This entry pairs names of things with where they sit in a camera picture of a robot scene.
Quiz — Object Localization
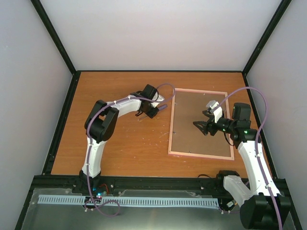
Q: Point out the red blue screwdriver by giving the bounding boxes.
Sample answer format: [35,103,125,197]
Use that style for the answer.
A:
[138,104,168,121]

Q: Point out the pink wooden photo frame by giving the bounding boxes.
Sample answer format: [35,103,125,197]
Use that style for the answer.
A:
[168,88,235,161]

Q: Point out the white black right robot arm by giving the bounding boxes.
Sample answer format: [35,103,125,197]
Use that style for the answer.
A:
[193,100,291,230]

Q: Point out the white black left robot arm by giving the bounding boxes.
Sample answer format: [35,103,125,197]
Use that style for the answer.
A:
[80,84,164,193]

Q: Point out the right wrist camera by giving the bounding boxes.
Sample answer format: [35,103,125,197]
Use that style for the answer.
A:
[206,100,224,123]

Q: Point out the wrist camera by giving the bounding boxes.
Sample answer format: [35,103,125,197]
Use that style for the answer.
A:
[206,100,224,123]
[152,92,164,107]

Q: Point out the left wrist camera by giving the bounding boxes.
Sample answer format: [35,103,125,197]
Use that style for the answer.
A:
[152,92,164,107]

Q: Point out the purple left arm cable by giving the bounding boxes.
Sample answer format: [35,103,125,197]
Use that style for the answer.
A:
[86,83,176,218]

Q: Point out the light blue cable duct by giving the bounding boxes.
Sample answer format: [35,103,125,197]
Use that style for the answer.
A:
[37,195,219,209]

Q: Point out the black enclosure frame post right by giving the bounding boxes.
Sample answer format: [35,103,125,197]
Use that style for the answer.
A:
[242,0,292,77]

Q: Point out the black enclosure frame post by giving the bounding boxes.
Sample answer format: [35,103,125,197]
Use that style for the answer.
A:
[242,0,292,77]
[30,0,77,75]

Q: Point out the black enclosure frame post left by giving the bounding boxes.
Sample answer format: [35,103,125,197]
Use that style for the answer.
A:
[30,0,77,75]

